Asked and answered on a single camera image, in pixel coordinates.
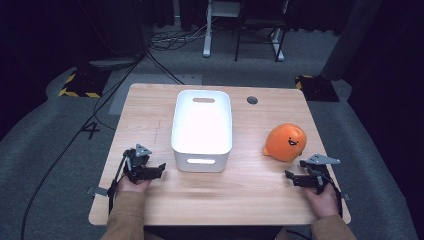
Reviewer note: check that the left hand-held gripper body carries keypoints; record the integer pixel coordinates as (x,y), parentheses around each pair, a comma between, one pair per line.
(138,159)

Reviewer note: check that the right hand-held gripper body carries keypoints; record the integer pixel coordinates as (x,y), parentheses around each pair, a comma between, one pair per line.
(319,166)

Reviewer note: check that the orange smiling face toy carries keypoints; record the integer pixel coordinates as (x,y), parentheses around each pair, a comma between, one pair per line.
(286,141)

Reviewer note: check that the white plastic storage bin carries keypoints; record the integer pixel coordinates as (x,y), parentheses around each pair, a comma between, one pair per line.
(201,130)

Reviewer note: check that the person's left hand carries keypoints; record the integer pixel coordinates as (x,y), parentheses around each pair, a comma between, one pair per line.
(131,186)

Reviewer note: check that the person's right hand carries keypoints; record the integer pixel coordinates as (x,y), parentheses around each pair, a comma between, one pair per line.
(322,201)

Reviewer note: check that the grey round stand base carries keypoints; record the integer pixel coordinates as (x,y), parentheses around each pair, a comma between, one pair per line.
(111,63)

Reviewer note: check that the white desk leg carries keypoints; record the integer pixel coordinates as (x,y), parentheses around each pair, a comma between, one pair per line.
(278,45)
(208,33)

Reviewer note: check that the dark curtain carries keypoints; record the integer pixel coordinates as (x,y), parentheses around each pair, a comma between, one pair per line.
(350,36)

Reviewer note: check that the grey metal table bracket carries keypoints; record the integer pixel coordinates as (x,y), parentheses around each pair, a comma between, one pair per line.
(98,191)
(346,197)

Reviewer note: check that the black yellow striped base plate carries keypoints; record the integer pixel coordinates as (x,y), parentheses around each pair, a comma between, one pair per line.
(316,88)
(85,85)

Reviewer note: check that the black metal chair frame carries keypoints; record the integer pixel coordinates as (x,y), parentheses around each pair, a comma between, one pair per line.
(260,26)

